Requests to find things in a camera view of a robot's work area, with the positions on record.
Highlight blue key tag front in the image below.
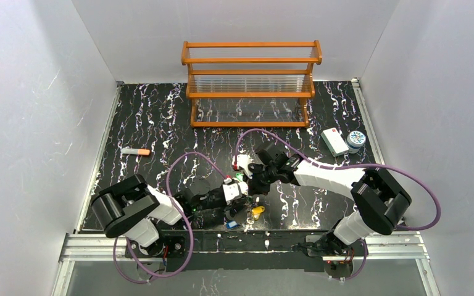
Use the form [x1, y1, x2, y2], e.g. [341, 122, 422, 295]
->
[225, 221, 239, 229]

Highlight green key tag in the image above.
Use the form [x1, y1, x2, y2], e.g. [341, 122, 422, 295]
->
[235, 173, 244, 182]

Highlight cluster of tagged keys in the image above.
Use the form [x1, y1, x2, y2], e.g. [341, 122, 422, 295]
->
[225, 198, 266, 228]

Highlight yellow key tag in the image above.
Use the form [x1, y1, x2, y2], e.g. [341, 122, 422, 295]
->
[251, 206, 265, 216]

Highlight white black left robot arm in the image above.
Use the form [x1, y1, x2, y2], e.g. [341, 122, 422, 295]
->
[91, 175, 249, 247]

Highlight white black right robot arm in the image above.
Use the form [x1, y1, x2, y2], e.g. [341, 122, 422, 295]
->
[234, 153, 412, 255]

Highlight white rectangular box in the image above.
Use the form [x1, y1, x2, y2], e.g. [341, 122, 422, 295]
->
[320, 128, 349, 157]

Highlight blue white round tin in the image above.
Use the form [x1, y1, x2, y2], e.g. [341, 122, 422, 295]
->
[346, 131, 367, 154]

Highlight orange wooden shelf rack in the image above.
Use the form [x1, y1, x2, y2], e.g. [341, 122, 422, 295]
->
[181, 39, 323, 128]

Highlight orange grey marker pen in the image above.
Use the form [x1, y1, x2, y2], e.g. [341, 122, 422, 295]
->
[121, 148, 151, 156]

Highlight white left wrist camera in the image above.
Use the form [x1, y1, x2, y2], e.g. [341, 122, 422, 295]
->
[222, 182, 249, 205]

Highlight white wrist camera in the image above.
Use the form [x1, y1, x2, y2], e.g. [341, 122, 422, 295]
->
[222, 182, 249, 205]
[233, 154, 252, 179]

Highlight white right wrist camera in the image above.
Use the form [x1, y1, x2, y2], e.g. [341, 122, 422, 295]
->
[233, 154, 252, 179]

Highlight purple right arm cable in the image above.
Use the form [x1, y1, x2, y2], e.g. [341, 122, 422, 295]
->
[233, 129, 443, 282]

